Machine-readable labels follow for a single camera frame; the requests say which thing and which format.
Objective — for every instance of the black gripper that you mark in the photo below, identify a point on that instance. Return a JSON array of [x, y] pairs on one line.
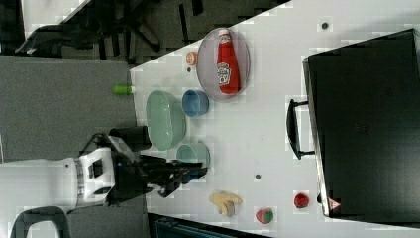
[[132, 178]]

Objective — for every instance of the blue glass oven door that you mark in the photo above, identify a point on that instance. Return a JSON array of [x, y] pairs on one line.
[[292, 129]]

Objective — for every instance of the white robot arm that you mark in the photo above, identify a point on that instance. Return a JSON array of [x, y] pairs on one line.
[[103, 175]]

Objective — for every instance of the black toaster oven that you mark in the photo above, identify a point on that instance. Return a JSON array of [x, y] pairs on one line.
[[364, 102]]

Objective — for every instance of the teal mug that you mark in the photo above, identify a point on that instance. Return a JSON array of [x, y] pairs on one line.
[[194, 153]]

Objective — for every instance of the black utensil holder cup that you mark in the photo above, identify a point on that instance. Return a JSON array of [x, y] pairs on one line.
[[137, 138]]

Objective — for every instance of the green perforated colander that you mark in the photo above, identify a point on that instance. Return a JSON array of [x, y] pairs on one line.
[[165, 119]]

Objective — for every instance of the peeled banana toy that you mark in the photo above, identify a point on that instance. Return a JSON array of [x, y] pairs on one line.
[[225, 202]]

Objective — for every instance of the blue bowl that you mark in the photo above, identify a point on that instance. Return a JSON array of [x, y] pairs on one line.
[[195, 103]]

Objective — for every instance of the green marker pen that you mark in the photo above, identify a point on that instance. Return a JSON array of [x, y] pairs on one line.
[[123, 90]]

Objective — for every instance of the strawberry toy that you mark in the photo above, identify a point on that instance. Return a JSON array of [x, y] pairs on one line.
[[264, 215]]

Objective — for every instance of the red ketchup bottle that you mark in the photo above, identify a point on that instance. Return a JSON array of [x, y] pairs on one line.
[[227, 71]]

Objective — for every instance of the orange slice toy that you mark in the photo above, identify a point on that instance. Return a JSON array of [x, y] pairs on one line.
[[191, 58]]

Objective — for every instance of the lilac round plate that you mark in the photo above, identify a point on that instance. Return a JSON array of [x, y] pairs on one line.
[[207, 59]]

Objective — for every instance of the red tomato toy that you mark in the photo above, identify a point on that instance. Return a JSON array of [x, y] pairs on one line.
[[301, 200]]

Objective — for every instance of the black office chair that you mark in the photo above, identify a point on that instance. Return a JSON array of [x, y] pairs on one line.
[[95, 21]]

